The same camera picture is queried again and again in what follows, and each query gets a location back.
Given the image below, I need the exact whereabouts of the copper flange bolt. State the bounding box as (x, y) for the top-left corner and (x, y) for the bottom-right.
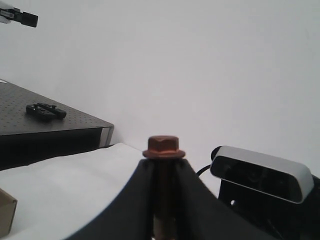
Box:
(142, 135), (186, 240)

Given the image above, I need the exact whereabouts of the black game controller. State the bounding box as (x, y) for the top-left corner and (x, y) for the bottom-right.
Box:
(25, 102), (68, 123)

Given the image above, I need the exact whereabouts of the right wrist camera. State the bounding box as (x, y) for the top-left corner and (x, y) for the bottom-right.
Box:
(209, 145), (315, 205)

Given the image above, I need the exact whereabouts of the cardboard box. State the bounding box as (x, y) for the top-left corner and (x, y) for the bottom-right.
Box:
(0, 187), (18, 238)

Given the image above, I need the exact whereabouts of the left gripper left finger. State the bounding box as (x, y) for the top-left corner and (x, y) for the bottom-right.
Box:
(65, 159), (156, 240)

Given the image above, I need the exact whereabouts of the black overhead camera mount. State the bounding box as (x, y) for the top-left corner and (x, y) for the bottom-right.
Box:
(0, 6), (39, 28)

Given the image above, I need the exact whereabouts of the black cable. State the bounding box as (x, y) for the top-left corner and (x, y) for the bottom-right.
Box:
(195, 164), (213, 177)

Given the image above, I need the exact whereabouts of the metal bench with holes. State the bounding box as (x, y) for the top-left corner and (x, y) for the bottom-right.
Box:
(0, 79), (115, 171)

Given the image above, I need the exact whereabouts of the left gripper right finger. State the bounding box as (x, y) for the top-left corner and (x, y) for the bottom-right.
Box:
(172, 159), (273, 240)

